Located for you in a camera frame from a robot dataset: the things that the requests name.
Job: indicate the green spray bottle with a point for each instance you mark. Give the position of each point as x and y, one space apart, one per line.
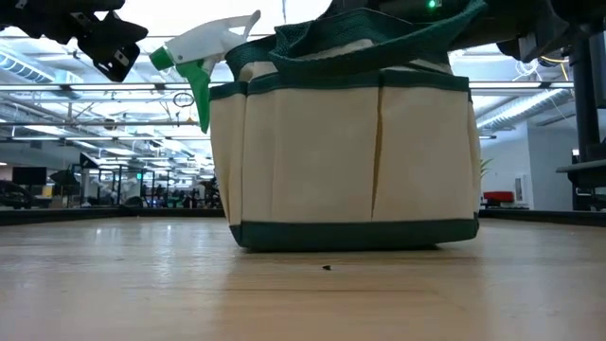
208 42

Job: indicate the beige green gardening bag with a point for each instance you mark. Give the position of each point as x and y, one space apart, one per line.
331 156

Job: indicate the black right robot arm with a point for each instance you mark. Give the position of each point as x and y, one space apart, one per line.
521 19

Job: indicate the black background monitor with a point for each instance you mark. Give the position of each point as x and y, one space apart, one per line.
29 175

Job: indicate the small potted green plant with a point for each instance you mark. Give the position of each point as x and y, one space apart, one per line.
486 166

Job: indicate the black computer monitor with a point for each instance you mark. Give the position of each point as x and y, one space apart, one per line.
584 95

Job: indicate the black workstation frame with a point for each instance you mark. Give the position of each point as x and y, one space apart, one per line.
118 184

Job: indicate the black aluminium table frame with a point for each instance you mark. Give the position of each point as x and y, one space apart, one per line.
71 214

